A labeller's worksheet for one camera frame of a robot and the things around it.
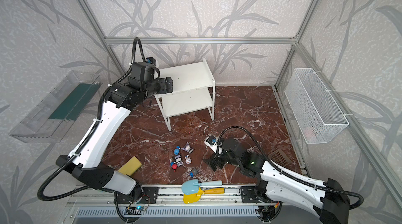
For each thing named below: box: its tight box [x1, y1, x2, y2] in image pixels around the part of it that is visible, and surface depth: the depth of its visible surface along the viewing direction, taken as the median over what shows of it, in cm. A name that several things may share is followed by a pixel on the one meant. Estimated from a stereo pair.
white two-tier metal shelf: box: [154, 58, 216, 132], surface depth 87 cm
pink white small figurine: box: [184, 154, 193, 165], surface depth 84 cm
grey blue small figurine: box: [189, 168, 198, 178], surface depth 81 cm
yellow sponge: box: [117, 155, 143, 176], surface depth 84 cm
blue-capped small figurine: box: [173, 145, 181, 156], surface depth 88 cm
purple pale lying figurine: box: [180, 141, 195, 154], surface depth 88 cm
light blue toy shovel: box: [181, 178, 223, 195], surface depth 78 cm
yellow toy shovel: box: [183, 187, 226, 205], surface depth 75 cm
